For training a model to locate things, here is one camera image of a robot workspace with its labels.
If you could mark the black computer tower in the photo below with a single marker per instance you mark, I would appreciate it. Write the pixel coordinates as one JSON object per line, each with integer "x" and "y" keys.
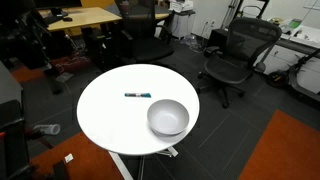
{"x": 217, "y": 37}

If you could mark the black padded office chair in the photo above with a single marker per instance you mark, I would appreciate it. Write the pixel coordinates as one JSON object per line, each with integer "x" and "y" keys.
{"x": 146, "y": 46}

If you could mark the white printer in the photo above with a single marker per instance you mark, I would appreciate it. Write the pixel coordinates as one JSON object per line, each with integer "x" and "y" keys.
{"x": 180, "y": 5}

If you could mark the small white paper slip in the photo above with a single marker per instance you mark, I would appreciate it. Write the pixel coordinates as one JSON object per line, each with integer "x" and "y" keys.
{"x": 68, "y": 158}

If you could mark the black monitor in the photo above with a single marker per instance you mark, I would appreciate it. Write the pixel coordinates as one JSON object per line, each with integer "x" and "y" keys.
{"x": 58, "y": 4}

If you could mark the black computer mouse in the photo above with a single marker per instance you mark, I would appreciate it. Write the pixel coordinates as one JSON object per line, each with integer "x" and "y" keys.
{"x": 67, "y": 19}

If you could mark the white table base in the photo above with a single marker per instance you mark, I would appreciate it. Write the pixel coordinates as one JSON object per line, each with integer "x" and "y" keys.
{"x": 119, "y": 164}

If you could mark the black mesh office chair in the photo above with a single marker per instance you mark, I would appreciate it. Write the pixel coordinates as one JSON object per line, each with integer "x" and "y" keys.
{"x": 240, "y": 50}

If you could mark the black electric scooter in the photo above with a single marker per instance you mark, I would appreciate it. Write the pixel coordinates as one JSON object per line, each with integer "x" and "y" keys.
{"x": 293, "y": 75}

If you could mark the white drawer cabinet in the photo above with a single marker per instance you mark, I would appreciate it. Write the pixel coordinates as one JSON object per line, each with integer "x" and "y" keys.
{"x": 182, "y": 25}

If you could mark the teal and black marker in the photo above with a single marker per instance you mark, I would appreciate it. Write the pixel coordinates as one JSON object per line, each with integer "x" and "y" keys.
{"x": 137, "y": 95}

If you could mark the dark grey cabinet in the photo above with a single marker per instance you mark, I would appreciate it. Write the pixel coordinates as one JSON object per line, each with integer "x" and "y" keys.
{"x": 10, "y": 133}

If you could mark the green and white box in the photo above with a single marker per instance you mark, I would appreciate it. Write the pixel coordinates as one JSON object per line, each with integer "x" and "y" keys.
{"x": 294, "y": 23}

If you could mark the white counter with cabinets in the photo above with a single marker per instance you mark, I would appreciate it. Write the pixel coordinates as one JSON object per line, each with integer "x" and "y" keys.
{"x": 308, "y": 38}

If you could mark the light wooden desk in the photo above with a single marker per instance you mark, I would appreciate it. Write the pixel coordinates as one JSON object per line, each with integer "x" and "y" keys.
{"x": 87, "y": 16}

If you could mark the clear plastic cup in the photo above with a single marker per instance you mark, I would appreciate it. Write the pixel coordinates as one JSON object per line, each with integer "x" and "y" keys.
{"x": 48, "y": 129}

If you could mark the grey bowl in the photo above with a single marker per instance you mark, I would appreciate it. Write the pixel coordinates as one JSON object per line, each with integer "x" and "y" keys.
{"x": 168, "y": 117}

